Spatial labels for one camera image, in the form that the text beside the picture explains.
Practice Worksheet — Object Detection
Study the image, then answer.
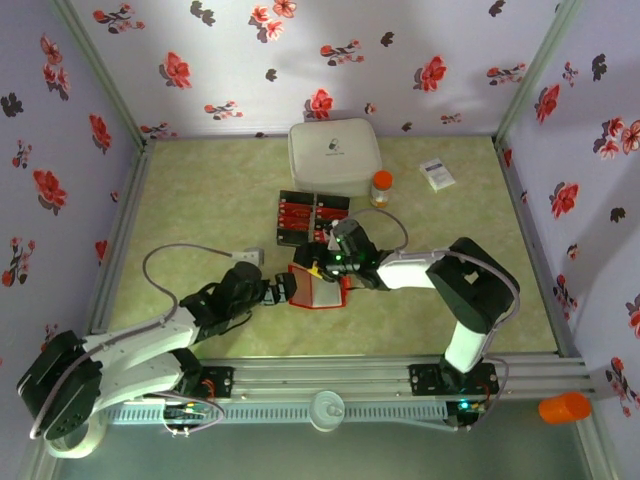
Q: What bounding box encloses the left arm grey cable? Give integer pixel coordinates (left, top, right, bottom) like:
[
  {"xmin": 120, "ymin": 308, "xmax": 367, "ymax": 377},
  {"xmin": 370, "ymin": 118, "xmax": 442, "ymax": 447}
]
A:
[{"xmin": 28, "ymin": 243, "xmax": 236, "ymax": 440}]

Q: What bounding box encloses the left arm base cable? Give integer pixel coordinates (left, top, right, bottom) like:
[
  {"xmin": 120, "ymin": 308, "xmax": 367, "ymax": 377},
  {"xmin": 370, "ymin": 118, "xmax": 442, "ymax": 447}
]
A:
[{"xmin": 149, "ymin": 378, "xmax": 226, "ymax": 437}]

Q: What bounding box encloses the aluminium frame post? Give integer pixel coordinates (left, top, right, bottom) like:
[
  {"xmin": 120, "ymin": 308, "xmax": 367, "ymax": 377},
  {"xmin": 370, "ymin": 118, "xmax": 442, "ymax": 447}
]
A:
[
  {"xmin": 17, "ymin": 439, "xmax": 56, "ymax": 480},
  {"xmin": 574, "ymin": 419, "xmax": 619, "ymax": 480},
  {"xmin": 49, "ymin": 0, "xmax": 149, "ymax": 149},
  {"xmin": 492, "ymin": 0, "xmax": 586, "ymax": 146}
]

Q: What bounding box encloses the clear acrylic card tray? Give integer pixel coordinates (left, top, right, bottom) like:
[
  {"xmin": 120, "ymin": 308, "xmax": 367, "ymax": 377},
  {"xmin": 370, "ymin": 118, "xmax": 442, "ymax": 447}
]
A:
[{"xmin": 275, "ymin": 188, "xmax": 352, "ymax": 250}]

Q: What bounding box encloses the white plastic lidded box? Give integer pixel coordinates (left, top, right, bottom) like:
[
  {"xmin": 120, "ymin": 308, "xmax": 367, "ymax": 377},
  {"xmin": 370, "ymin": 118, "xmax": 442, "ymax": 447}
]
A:
[{"xmin": 287, "ymin": 118, "xmax": 384, "ymax": 202}]

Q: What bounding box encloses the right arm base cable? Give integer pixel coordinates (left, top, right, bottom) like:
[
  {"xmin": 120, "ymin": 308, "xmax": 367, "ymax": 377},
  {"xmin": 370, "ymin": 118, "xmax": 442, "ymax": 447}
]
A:
[{"xmin": 444, "ymin": 358, "xmax": 511, "ymax": 434}]

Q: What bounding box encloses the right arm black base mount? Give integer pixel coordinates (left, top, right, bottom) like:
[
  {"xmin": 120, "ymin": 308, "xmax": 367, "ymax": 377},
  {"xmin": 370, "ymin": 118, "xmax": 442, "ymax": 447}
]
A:
[{"xmin": 408, "ymin": 363, "xmax": 500, "ymax": 396}]

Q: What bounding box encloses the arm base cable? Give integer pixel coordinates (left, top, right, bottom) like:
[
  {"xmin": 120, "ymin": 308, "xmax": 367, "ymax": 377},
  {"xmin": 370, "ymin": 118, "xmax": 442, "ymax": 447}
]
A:
[
  {"xmin": 149, "ymin": 378, "xmax": 226, "ymax": 437},
  {"xmin": 444, "ymin": 358, "xmax": 511, "ymax": 434}
]

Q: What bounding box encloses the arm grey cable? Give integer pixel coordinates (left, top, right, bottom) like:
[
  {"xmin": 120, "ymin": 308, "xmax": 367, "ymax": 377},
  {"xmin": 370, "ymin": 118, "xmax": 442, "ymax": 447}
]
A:
[
  {"xmin": 28, "ymin": 243, "xmax": 236, "ymax": 440},
  {"xmin": 344, "ymin": 208, "xmax": 521, "ymax": 351}
]

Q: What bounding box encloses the red card holder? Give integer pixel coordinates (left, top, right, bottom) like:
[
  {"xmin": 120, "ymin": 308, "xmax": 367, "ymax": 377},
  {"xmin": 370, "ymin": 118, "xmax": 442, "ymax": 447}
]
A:
[{"xmin": 288, "ymin": 263, "xmax": 351, "ymax": 312}]

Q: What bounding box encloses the white blue medicine box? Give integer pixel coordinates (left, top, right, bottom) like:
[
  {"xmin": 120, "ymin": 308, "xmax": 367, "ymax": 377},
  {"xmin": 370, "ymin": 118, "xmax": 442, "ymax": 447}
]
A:
[{"xmin": 418, "ymin": 157, "xmax": 457, "ymax": 193}]

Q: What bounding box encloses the orange plastic cup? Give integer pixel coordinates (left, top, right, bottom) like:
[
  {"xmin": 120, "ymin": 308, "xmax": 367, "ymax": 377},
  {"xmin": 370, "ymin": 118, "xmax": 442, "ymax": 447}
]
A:
[{"xmin": 538, "ymin": 391, "xmax": 593, "ymax": 426}]

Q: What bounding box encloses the white slotted cable duct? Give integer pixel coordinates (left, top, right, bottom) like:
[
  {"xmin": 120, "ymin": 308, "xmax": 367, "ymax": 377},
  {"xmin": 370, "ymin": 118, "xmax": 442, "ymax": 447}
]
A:
[{"xmin": 102, "ymin": 401, "xmax": 449, "ymax": 426}]

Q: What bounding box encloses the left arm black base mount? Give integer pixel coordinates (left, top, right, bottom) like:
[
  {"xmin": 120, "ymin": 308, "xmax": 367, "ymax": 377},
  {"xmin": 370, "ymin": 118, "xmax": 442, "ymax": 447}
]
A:
[{"xmin": 143, "ymin": 366, "xmax": 235, "ymax": 400}]

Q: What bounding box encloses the orange-capped pill bottle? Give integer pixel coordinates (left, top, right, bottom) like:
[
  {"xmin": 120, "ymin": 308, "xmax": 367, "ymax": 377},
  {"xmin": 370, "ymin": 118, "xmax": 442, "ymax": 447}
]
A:
[{"xmin": 369, "ymin": 170, "xmax": 394, "ymax": 209}]

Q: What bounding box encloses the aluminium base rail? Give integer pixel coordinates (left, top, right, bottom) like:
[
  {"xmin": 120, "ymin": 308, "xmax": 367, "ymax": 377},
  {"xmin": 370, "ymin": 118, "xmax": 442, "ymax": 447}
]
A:
[{"xmin": 48, "ymin": 355, "xmax": 599, "ymax": 401}]

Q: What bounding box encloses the aluminium side rail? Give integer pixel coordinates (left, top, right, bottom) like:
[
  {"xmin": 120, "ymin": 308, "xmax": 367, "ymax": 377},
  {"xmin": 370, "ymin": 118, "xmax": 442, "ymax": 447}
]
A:
[
  {"xmin": 82, "ymin": 138, "xmax": 156, "ymax": 362},
  {"xmin": 492, "ymin": 135, "xmax": 586, "ymax": 359}
]

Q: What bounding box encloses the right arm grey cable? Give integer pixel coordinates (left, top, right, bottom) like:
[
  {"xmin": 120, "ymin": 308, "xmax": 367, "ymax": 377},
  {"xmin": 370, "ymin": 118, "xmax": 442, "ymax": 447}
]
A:
[{"xmin": 344, "ymin": 208, "xmax": 521, "ymax": 351}]

